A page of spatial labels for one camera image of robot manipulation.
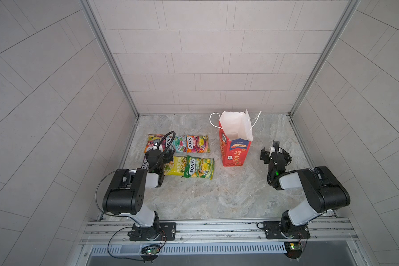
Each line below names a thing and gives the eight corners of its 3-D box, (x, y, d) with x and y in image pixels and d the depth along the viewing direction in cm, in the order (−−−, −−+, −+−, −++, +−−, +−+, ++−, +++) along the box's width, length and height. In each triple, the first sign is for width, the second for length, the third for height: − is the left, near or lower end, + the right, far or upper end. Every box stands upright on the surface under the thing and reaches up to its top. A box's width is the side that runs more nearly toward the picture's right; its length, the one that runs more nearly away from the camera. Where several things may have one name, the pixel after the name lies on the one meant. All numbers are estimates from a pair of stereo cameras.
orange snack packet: (185, 153, 99) (185, 150, 96) (187, 138, 106) (186, 134, 103) (209, 153, 99) (209, 150, 96) (209, 138, 106) (209, 135, 103)
